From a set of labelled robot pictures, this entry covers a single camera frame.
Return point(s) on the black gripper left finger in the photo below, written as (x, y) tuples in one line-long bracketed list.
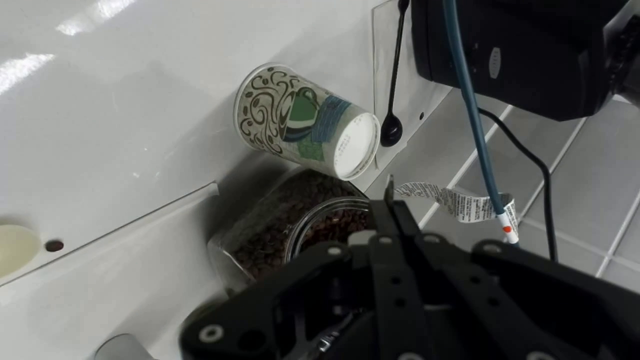
[(400, 322)]

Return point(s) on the black coffee grinder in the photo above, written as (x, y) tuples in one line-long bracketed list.
[(558, 59)]

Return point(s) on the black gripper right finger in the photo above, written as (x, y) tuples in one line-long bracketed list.
[(475, 316)]

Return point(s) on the glass jar of coffee beans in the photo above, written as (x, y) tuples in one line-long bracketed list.
[(301, 210)]

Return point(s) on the black measuring spoon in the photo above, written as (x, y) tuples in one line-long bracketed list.
[(393, 126)]

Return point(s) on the upside-down patterned paper cup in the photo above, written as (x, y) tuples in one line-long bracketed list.
[(295, 119)]

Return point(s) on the white cable warning tag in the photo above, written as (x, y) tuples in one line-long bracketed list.
[(469, 209)]

